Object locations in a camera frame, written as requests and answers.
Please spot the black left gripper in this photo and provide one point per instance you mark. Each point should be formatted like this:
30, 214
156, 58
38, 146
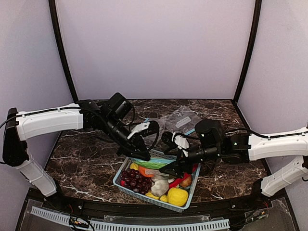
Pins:
134, 143

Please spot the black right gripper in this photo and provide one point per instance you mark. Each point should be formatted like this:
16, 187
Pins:
184, 158

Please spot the green cucumber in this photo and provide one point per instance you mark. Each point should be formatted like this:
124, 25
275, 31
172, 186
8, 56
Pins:
150, 165

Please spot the orange fruit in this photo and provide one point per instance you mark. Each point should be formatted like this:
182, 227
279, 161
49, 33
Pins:
145, 172

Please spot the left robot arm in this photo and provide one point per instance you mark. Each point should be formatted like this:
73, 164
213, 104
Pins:
107, 117

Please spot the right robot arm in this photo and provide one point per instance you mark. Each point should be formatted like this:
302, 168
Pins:
240, 148

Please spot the red chili pepper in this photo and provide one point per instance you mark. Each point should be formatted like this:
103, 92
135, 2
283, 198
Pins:
177, 181

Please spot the yellow mango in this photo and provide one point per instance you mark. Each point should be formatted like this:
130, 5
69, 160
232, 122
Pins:
134, 166

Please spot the brown potato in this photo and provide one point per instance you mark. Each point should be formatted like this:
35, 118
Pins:
186, 182

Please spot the light blue plastic basket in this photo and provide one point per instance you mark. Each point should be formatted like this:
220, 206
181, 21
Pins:
128, 161

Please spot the yellow lemon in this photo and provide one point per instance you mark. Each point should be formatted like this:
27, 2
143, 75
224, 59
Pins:
177, 196

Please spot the purple grape bunch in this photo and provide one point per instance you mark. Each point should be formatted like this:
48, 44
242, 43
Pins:
133, 180

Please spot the yellow corn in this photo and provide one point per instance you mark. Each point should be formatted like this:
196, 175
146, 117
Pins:
162, 198

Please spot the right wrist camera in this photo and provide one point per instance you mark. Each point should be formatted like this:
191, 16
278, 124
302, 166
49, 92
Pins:
175, 141

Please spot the white cable tray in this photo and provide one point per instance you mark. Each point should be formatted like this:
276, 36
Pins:
126, 224

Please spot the left black frame post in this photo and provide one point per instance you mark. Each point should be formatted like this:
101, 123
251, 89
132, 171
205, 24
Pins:
61, 50

